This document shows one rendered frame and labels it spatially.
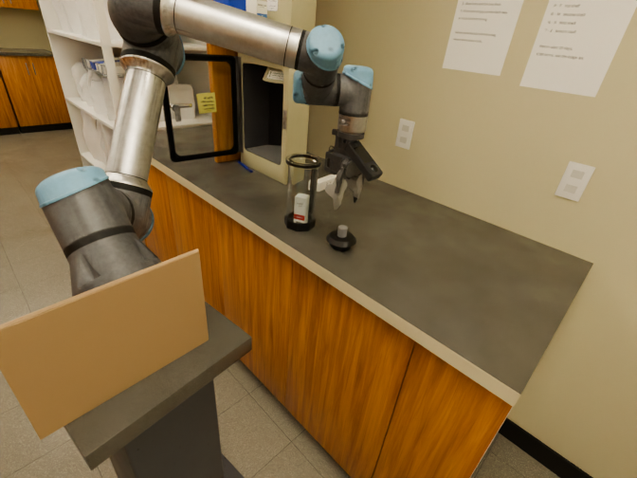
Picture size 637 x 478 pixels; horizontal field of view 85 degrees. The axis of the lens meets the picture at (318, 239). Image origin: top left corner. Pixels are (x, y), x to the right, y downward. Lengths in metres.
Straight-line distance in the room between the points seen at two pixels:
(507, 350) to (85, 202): 0.87
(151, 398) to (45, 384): 0.16
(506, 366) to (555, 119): 0.81
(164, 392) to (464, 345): 0.60
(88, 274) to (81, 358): 0.14
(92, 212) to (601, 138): 1.31
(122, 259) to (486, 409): 0.79
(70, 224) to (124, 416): 0.33
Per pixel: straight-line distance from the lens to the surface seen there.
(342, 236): 1.04
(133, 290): 0.61
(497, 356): 0.87
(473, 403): 0.93
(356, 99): 0.90
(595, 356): 1.61
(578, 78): 1.35
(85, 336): 0.63
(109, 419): 0.71
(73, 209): 0.71
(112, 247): 0.68
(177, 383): 0.72
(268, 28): 0.79
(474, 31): 1.45
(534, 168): 1.39
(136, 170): 0.86
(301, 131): 1.46
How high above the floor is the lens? 1.50
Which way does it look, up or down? 31 degrees down
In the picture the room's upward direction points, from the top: 6 degrees clockwise
